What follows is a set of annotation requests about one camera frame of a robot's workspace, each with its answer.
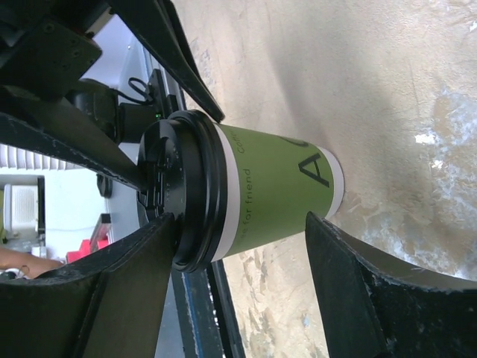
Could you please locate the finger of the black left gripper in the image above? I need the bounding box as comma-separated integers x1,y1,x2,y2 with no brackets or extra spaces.
108,0,224,122

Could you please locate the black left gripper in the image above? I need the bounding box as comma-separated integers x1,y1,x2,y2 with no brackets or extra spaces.
1,1,148,190

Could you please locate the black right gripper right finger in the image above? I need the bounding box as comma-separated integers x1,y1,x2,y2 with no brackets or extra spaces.
306,213,476,357

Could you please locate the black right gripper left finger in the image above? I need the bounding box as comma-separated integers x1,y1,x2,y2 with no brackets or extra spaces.
1,214,176,357

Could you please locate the green paper coffee cup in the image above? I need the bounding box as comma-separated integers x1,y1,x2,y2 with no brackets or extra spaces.
213,125,345,260

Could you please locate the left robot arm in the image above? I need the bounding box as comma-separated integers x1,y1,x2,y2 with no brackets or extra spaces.
1,1,224,190

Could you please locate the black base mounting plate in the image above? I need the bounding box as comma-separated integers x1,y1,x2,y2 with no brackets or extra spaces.
171,260,246,358

